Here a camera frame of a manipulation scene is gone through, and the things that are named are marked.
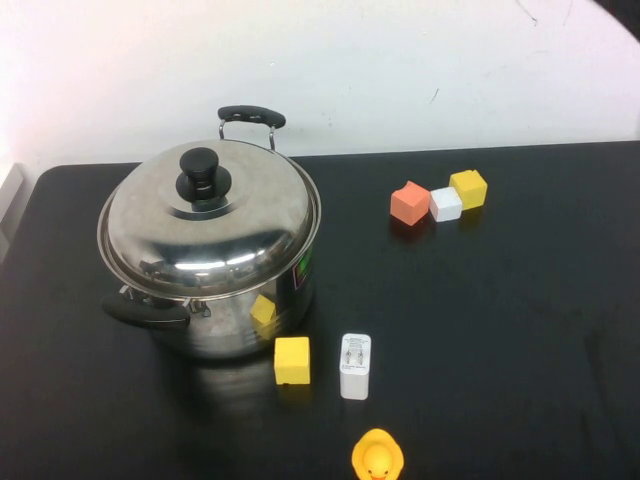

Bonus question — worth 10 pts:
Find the yellow foam cube with notch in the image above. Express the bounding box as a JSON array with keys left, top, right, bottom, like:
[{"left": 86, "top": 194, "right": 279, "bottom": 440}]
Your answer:
[{"left": 448, "top": 169, "right": 489, "bottom": 212}]

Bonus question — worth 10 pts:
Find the orange foam cube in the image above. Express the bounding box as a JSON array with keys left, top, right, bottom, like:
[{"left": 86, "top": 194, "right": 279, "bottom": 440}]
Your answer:
[{"left": 390, "top": 180, "right": 432, "bottom": 223}]

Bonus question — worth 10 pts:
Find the white foam cube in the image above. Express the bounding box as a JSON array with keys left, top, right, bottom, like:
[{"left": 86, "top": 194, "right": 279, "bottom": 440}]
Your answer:
[{"left": 429, "top": 187, "right": 464, "bottom": 223}]

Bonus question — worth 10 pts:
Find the stainless steel cooking pot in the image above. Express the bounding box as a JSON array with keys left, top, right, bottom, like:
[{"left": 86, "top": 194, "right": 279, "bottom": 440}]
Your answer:
[{"left": 96, "top": 104, "right": 322, "bottom": 361}]

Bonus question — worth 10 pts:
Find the steel lid with black knob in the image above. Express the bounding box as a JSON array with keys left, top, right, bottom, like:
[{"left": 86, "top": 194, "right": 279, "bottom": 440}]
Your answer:
[{"left": 106, "top": 139, "right": 316, "bottom": 297}]

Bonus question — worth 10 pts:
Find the white USB wall charger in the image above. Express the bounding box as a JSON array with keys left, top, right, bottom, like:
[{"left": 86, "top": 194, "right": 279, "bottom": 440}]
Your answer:
[{"left": 339, "top": 333, "right": 372, "bottom": 401}]

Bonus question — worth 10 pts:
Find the yellow rubber duck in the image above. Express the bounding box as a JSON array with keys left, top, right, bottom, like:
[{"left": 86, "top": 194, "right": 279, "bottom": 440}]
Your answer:
[{"left": 351, "top": 428, "right": 405, "bottom": 480}]

